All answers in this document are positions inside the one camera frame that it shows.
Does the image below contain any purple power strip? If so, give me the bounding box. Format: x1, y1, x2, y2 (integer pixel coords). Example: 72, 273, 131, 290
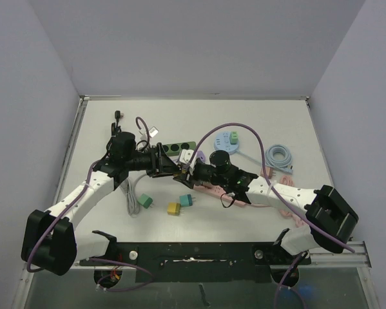
195, 151, 206, 163

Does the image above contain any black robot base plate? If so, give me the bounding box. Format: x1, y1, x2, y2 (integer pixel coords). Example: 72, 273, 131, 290
79, 241, 295, 283

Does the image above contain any blue round power socket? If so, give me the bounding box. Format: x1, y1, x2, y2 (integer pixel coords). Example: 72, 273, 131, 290
214, 131, 239, 155

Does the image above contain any black power cord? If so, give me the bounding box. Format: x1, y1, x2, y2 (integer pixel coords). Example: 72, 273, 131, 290
105, 110, 139, 159

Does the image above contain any aluminium frame rail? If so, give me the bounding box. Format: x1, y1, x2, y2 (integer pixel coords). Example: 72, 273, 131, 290
12, 95, 372, 309

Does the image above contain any pink power strip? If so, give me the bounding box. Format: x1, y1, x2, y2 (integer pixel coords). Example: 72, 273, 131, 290
193, 184, 233, 204

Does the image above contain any pink power cord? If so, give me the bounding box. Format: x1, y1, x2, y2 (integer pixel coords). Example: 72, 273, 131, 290
246, 175, 308, 230

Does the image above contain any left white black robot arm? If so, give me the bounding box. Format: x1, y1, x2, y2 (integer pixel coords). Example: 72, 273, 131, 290
21, 132, 180, 276

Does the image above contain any green power strip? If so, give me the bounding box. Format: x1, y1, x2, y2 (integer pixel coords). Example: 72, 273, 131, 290
162, 141, 197, 156

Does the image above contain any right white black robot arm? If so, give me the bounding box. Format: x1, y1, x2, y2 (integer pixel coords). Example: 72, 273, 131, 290
175, 149, 358, 263

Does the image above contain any light blue coiled cord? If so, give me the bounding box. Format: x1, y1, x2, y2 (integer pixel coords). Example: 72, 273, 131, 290
237, 144, 294, 173

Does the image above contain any teal charger plug lower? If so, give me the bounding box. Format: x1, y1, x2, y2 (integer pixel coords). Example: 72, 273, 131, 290
179, 194, 195, 207

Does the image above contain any grey power cord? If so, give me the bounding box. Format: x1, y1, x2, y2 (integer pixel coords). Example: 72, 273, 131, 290
125, 172, 148, 218

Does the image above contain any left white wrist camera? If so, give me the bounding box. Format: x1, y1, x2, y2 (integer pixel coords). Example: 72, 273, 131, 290
139, 126, 159, 141

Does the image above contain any pink charger plug right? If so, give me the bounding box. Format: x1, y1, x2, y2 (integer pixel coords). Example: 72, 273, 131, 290
260, 167, 276, 179

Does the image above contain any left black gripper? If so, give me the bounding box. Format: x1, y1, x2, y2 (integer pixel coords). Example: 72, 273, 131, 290
126, 143, 181, 178

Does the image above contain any green charger plug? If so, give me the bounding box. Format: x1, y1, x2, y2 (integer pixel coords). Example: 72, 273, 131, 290
137, 194, 153, 209
229, 131, 239, 145

